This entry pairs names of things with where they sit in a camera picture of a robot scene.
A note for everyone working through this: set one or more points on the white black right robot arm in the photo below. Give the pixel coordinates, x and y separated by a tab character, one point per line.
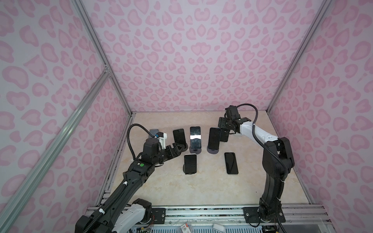
277	159

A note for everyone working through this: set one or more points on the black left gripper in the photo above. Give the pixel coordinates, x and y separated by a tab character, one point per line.
177	153

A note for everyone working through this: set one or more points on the purple-edged phone with glare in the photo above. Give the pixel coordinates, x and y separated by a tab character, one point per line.
195	138

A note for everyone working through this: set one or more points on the grey foam pad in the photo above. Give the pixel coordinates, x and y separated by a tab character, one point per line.
153	133

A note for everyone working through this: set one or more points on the black front phone stand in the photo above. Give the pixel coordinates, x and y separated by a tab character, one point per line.
184	169

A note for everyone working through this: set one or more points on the grey round stand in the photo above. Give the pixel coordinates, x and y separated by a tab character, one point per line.
195	151
212	151

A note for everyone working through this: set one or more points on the phone on left rear stand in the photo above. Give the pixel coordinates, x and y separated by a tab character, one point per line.
179	136

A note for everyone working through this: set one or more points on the blue-edged black phone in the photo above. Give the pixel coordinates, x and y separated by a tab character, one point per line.
214	139

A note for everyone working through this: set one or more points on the green-edged black phone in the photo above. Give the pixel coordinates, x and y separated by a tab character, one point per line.
231	163

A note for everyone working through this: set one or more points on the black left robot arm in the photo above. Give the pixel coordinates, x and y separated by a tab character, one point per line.
122	189

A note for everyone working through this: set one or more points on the grey right round stand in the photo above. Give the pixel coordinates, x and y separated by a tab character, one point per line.
212	151

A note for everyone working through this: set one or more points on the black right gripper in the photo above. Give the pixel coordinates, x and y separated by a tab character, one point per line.
221	122

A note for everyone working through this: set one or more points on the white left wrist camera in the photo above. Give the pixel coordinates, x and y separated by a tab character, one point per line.
162	139

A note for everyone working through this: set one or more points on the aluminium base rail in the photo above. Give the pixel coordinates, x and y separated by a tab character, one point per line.
294	218

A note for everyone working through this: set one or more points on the grey middle round stand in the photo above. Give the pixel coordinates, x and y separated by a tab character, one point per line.
195	151

